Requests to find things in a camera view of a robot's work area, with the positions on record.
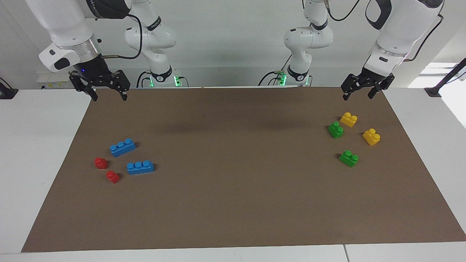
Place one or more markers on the red one-stud block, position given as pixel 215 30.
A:
pixel 113 177
pixel 101 163

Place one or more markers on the black camera stand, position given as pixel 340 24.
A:
pixel 446 78

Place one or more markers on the blue three-stud block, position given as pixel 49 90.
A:
pixel 140 168
pixel 122 147

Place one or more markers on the yellow two-stud block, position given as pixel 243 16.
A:
pixel 371 137
pixel 348 119

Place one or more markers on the brown table mat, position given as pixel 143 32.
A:
pixel 233 211

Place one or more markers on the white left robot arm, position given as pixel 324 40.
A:
pixel 400 29

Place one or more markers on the green two-stud block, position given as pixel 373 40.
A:
pixel 335 130
pixel 348 159

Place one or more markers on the white wall socket box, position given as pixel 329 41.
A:
pixel 54 80

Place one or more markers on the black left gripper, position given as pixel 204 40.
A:
pixel 369 80

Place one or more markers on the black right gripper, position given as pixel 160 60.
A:
pixel 94 74

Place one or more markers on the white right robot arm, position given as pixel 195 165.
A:
pixel 62 22

